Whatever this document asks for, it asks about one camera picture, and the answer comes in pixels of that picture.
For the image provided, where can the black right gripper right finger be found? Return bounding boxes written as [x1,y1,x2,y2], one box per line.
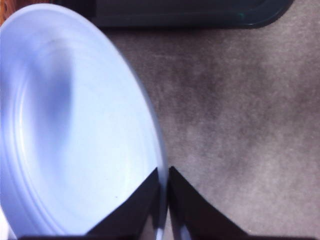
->
[167,166,320,240]

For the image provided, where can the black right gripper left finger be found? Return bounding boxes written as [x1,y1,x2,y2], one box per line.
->
[19,167,160,240]

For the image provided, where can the blue plate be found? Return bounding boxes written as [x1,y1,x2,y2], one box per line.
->
[0,3,169,240]

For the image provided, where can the black serving tray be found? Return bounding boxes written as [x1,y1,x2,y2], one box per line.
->
[55,0,295,29]

